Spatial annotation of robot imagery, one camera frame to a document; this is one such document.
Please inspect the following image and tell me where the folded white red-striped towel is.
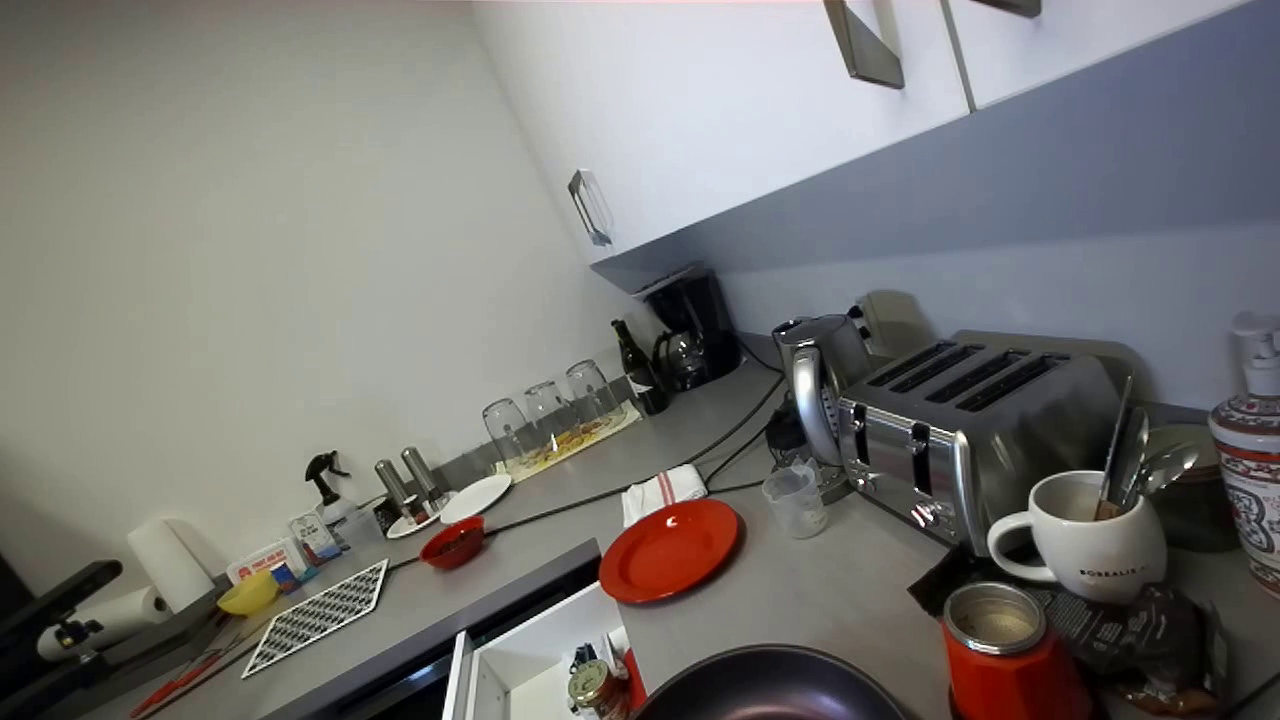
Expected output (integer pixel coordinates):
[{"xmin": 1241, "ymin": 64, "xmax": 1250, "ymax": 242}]
[{"xmin": 620, "ymin": 460, "xmax": 712, "ymax": 532}]

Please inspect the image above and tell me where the white paper towel roll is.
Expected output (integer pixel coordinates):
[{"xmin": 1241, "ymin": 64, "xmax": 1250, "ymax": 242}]
[{"xmin": 128, "ymin": 516, "xmax": 215, "ymax": 615}]

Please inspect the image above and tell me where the dark glass bottle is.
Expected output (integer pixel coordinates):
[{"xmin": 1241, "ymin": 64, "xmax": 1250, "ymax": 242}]
[{"xmin": 613, "ymin": 317, "xmax": 672, "ymax": 415}]

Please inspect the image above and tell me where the black coffee machine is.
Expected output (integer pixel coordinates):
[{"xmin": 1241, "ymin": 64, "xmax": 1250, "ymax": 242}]
[{"xmin": 641, "ymin": 267, "xmax": 747, "ymax": 393}]

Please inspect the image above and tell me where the yellowish drying mat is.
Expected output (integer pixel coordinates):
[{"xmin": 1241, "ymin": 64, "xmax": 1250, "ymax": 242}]
[{"xmin": 502, "ymin": 397, "xmax": 647, "ymax": 488}]

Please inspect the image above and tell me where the stainless steel kettle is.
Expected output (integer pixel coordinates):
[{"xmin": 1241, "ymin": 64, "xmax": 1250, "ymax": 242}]
[{"xmin": 775, "ymin": 287, "xmax": 935, "ymax": 512}]

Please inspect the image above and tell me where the red plate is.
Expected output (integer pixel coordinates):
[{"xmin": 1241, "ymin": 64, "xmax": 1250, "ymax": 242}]
[{"xmin": 597, "ymin": 497, "xmax": 747, "ymax": 606}]

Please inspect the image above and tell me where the small clear glass cup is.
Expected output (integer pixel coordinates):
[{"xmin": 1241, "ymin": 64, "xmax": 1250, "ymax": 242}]
[{"xmin": 760, "ymin": 457, "xmax": 834, "ymax": 538}]

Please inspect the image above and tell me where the white plate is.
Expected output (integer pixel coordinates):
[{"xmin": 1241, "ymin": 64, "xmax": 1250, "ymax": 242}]
[{"xmin": 437, "ymin": 471, "xmax": 516, "ymax": 528}]

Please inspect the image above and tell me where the steel shaker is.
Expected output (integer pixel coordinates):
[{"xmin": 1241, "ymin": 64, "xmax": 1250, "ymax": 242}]
[
  {"xmin": 400, "ymin": 444, "xmax": 446, "ymax": 516},
  {"xmin": 371, "ymin": 457, "xmax": 416, "ymax": 523}
]

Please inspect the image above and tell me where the small red bowl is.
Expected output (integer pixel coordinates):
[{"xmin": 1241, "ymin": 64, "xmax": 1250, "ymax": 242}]
[{"xmin": 422, "ymin": 516, "xmax": 492, "ymax": 570}]

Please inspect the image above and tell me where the white upper cabinet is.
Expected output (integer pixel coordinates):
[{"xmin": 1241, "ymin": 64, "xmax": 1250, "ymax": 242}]
[{"xmin": 474, "ymin": 0, "xmax": 1255, "ymax": 293}]

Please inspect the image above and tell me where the white open drawer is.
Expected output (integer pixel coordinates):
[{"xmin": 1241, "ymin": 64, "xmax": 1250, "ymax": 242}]
[{"xmin": 439, "ymin": 580, "xmax": 644, "ymax": 720}]

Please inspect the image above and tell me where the spray bottle with black head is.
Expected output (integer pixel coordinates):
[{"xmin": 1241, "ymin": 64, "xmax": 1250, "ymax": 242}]
[{"xmin": 302, "ymin": 447, "xmax": 353, "ymax": 516}]

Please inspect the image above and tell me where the dark frying pan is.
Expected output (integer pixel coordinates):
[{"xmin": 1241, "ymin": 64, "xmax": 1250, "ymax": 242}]
[{"xmin": 636, "ymin": 642, "xmax": 916, "ymax": 720}]

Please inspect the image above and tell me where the chrome four-slot toaster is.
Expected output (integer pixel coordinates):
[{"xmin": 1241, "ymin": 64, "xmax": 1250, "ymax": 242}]
[{"xmin": 834, "ymin": 328, "xmax": 1158, "ymax": 550}]

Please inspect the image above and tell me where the black coaster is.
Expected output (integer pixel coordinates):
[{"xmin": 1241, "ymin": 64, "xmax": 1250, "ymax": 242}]
[{"xmin": 907, "ymin": 534, "xmax": 998, "ymax": 619}]

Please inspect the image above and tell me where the diamond grid trivet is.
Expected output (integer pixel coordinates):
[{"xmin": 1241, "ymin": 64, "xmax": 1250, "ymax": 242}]
[{"xmin": 235, "ymin": 554, "xmax": 391, "ymax": 683}]

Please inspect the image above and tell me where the white box with red print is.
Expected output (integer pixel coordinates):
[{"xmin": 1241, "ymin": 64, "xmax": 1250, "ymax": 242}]
[{"xmin": 224, "ymin": 534, "xmax": 320, "ymax": 592}]

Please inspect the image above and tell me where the yellow bowl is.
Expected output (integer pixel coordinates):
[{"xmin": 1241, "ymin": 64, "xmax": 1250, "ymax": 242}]
[{"xmin": 215, "ymin": 570, "xmax": 286, "ymax": 619}]

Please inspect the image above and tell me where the red metal can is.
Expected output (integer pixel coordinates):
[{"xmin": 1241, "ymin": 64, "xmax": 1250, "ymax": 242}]
[{"xmin": 939, "ymin": 575, "xmax": 1097, "ymax": 720}]

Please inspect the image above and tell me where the white ceramic mug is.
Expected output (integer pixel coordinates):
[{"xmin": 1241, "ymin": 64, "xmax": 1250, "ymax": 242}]
[{"xmin": 983, "ymin": 464, "xmax": 1171, "ymax": 606}]

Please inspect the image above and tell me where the steel spoon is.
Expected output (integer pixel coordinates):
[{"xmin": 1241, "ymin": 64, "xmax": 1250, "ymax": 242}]
[
  {"xmin": 1135, "ymin": 444, "xmax": 1203, "ymax": 505},
  {"xmin": 1124, "ymin": 411, "xmax": 1159, "ymax": 512}
]

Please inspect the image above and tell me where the red utensil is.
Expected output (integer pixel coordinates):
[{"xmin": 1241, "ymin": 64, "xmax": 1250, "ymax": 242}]
[{"xmin": 125, "ymin": 637, "xmax": 255, "ymax": 720}]

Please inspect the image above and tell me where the white cylinder with black end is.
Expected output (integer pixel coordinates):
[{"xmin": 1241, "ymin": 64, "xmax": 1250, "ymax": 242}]
[{"xmin": 34, "ymin": 585, "xmax": 172, "ymax": 669}]

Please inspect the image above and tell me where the dark glossy package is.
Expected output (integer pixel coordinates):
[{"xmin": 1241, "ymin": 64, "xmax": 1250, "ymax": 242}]
[{"xmin": 1053, "ymin": 585, "xmax": 1236, "ymax": 720}]

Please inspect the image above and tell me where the patterned ceramic soap dispenser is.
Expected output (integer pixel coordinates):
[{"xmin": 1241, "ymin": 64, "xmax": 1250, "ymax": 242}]
[{"xmin": 1208, "ymin": 312, "xmax": 1280, "ymax": 595}]

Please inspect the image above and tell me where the black power cable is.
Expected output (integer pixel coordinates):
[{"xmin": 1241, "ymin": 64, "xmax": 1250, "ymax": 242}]
[{"xmin": 383, "ymin": 373, "xmax": 794, "ymax": 575}]

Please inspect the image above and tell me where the thin steel cutlery handle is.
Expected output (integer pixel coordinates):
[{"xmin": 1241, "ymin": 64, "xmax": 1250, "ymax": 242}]
[{"xmin": 1092, "ymin": 373, "xmax": 1141, "ymax": 516}]

